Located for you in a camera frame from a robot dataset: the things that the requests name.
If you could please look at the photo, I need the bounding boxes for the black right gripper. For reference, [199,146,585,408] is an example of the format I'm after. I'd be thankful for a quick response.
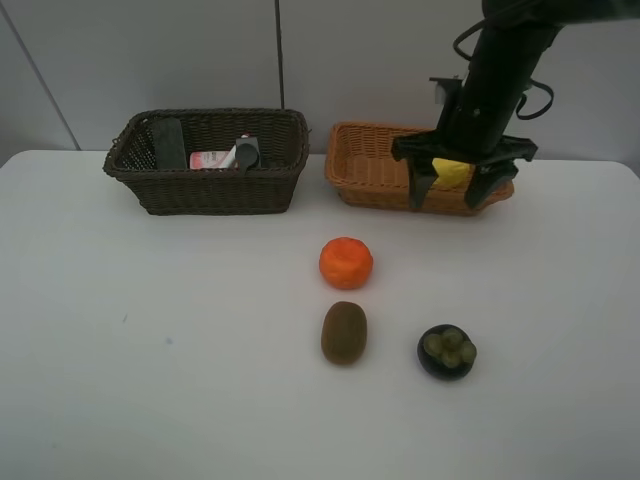
[391,123,538,210]

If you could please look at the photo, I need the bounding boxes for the yellow lemon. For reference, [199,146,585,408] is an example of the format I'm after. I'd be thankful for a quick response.
[432,158,473,189]

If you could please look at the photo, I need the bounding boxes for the orange mandarin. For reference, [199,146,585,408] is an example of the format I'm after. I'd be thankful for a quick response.
[319,237,374,290]

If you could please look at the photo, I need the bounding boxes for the dark mangosteen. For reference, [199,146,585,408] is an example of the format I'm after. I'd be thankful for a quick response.
[416,324,478,382]

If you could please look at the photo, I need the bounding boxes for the brown kiwi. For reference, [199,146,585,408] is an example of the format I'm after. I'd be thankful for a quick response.
[321,301,368,366]

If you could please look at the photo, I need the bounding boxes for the dark green ink bottle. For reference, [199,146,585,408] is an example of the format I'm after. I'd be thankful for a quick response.
[235,136,261,175]

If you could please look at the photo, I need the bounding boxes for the pink bottle white cap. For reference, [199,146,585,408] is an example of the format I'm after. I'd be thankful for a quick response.
[189,151,229,170]

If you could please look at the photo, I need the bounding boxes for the grey felt board eraser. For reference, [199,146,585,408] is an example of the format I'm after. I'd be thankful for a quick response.
[151,118,187,170]

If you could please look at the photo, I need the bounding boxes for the white marker pink caps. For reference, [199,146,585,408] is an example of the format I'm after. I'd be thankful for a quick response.
[220,133,250,168]

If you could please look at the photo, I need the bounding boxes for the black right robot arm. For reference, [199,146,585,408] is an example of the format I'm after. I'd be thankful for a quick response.
[391,1,639,210]

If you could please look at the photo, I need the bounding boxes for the orange wicker basket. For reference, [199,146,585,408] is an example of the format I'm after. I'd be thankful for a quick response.
[325,122,514,216]

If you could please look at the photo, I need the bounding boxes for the dark brown wicker basket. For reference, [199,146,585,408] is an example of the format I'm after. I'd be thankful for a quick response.
[103,108,309,216]

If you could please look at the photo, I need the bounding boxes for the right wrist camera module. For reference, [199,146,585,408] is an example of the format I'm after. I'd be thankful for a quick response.
[429,76,464,107]

